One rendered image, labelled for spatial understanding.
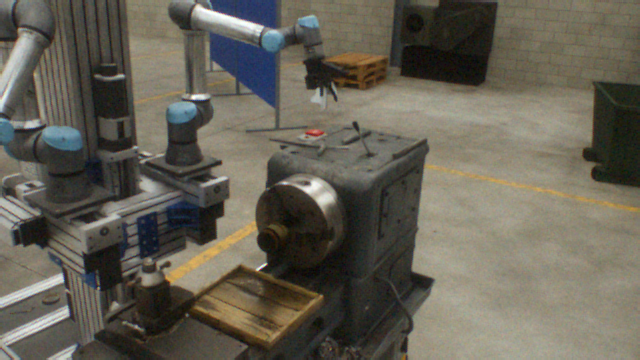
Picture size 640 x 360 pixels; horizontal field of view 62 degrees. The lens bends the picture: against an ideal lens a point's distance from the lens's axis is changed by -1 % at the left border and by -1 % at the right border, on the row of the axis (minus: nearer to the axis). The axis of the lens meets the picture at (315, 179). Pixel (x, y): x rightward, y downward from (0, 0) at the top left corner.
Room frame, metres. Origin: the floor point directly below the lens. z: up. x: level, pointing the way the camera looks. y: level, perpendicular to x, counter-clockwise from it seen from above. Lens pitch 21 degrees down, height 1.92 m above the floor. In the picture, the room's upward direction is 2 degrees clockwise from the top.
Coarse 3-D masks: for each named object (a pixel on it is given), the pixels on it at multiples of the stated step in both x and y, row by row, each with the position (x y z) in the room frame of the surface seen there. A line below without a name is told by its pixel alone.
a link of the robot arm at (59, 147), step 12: (48, 132) 1.66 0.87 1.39; (60, 132) 1.67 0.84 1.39; (72, 132) 1.69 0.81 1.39; (36, 144) 1.65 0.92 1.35; (48, 144) 1.63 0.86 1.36; (60, 144) 1.63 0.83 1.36; (72, 144) 1.65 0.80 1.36; (36, 156) 1.65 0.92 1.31; (48, 156) 1.63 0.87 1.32; (60, 156) 1.63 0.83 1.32; (72, 156) 1.65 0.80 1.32; (48, 168) 1.64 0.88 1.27; (60, 168) 1.63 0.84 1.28; (72, 168) 1.64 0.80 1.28
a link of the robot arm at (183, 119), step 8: (176, 104) 2.10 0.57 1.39; (184, 104) 2.10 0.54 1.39; (192, 104) 2.10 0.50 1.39; (168, 112) 2.04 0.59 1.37; (176, 112) 2.03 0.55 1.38; (184, 112) 2.04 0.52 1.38; (192, 112) 2.06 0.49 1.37; (200, 112) 2.14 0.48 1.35; (168, 120) 2.04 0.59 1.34; (176, 120) 2.02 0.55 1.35; (184, 120) 2.03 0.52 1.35; (192, 120) 2.05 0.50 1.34; (200, 120) 2.12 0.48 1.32; (168, 128) 2.04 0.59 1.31; (176, 128) 2.02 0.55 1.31; (184, 128) 2.03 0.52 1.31; (192, 128) 2.05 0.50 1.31; (168, 136) 2.05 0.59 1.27; (176, 136) 2.02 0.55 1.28; (184, 136) 2.03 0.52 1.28; (192, 136) 2.05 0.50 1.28
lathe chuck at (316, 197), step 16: (288, 192) 1.68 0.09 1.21; (304, 192) 1.65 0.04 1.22; (320, 192) 1.67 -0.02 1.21; (256, 208) 1.75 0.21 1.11; (288, 208) 1.68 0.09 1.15; (304, 208) 1.65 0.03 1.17; (320, 208) 1.61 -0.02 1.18; (336, 208) 1.67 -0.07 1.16; (256, 224) 1.75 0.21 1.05; (288, 224) 1.73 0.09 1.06; (304, 224) 1.64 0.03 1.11; (320, 224) 1.61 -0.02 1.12; (336, 224) 1.63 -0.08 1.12; (336, 240) 1.64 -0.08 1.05; (288, 256) 1.68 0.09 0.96; (304, 256) 1.64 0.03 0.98; (320, 256) 1.61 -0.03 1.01
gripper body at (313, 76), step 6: (306, 60) 2.11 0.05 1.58; (312, 60) 2.07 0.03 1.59; (318, 60) 2.07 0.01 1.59; (306, 66) 2.11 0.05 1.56; (312, 66) 2.09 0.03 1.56; (318, 66) 2.08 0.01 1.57; (312, 72) 2.09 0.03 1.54; (318, 72) 2.08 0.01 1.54; (324, 72) 2.07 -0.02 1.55; (306, 78) 2.08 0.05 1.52; (312, 78) 2.07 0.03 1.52; (318, 78) 2.06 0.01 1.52; (324, 78) 2.05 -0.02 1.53; (330, 78) 2.11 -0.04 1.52; (306, 84) 2.08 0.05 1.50; (312, 84) 2.07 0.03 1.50; (318, 84) 2.07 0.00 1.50
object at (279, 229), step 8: (272, 224) 1.60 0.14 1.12; (264, 232) 1.55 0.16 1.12; (272, 232) 1.56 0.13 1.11; (280, 232) 1.57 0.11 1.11; (256, 240) 1.57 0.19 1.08; (264, 240) 1.59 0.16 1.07; (272, 240) 1.54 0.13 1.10; (280, 240) 1.55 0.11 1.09; (288, 240) 1.58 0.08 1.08; (264, 248) 1.56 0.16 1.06; (272, 248) 1.54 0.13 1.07; (280, 248) 1.59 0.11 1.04
